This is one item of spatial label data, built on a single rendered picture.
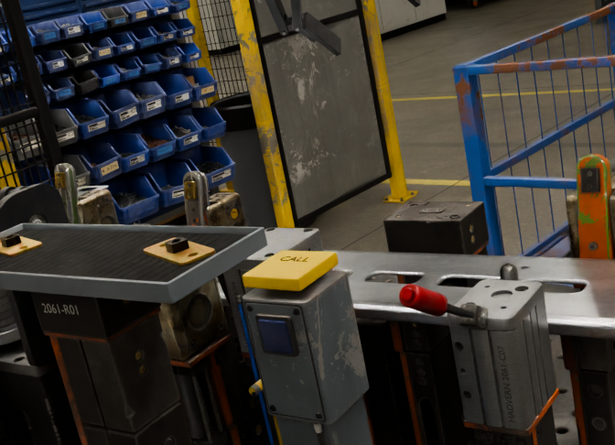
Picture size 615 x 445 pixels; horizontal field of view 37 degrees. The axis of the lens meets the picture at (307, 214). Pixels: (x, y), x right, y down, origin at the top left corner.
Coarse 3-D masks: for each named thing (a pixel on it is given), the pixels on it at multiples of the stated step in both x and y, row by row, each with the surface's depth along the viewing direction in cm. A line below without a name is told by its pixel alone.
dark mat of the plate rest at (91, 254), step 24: (48, 240) 100; (72, 240) 98; (96, 240) 96; (120, 240) 94; (144, 240) 92; (192, 240) 89; (216, 240) 87; (0, 264) 94; (24, 264) 93; (48, 264) 91; (72, 264) 89; (96, 264) 88; (120, 264) 86; (144, 264) 85; (168, 264) 83; (192, 264) 82
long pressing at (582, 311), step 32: (352, 256) 124; (384, 256) 121; (416, 256) 119; (448, 256) 116; (480, 256) 114; (512, 256) 113; (352, 288) 112; (384, 288) 110; (448, 288) 106; (608, 288) 98; (416, 320) 102; (576, 320) 91; (608, 320) 90
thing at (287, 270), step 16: (272, 256) 79; (288, 256) 78; (304, 256) 78; (320, 256) 77; (336, 256) 77; (256, 272) 76; (272, 272) 75; (288, 272) 74; (304, 272) 74; (320, 272) 75; (272, 288) 75; (288, 288) 74
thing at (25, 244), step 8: (0, 240) 103; (8, 240) 99; (16, 240) 100; (24, 240) 101; (32, 240) 100; (0, 248) 99; (8, 248) 99; (16, 248) 98; (24, 248) 97; (32, 248) 97
